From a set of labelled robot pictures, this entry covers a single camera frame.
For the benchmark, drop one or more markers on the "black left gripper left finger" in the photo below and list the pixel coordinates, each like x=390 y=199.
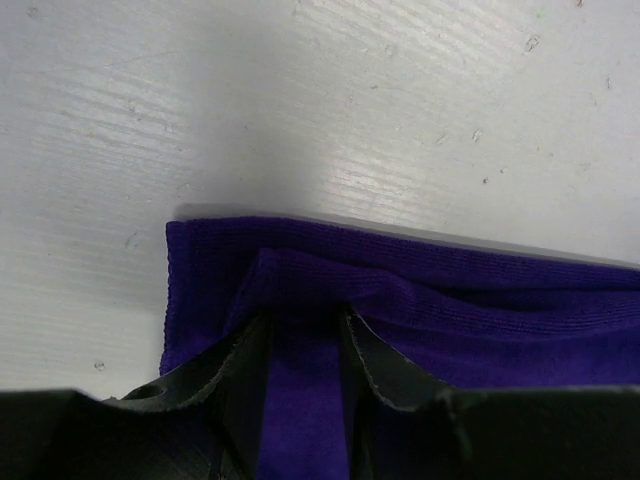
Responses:
x=202 y=420

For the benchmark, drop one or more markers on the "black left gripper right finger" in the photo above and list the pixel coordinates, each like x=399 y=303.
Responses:
x=403 y=423

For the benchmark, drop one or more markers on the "purple towel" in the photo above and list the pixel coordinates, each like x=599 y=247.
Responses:
x=471 y=318

